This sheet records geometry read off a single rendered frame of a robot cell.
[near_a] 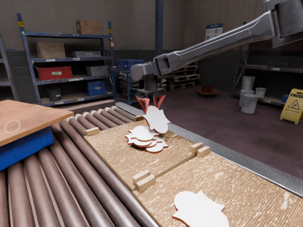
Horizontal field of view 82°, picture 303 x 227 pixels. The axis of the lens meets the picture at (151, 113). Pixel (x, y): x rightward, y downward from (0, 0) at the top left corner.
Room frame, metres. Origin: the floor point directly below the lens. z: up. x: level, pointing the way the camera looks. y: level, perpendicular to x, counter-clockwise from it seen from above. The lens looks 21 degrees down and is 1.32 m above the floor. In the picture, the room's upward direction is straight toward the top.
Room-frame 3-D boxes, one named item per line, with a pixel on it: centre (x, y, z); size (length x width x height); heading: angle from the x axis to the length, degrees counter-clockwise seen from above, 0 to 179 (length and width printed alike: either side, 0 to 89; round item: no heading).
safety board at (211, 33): (6.00, -1.95, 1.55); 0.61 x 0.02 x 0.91; 36
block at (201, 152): (0.56, -0.20, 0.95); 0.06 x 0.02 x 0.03; 128
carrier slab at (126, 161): (0.66, 0.05, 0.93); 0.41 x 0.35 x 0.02; 39
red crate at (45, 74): (4.10, 2.23, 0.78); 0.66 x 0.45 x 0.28; 126
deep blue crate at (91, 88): (4.64, 1.51, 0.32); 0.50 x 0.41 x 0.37; 122
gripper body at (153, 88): (0.73, 0.00, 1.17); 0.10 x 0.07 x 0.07; 131
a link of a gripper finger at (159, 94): (0.74, -0.01, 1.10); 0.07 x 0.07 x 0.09; 41
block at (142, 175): (0.42, 0.03, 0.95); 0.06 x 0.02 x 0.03; 129
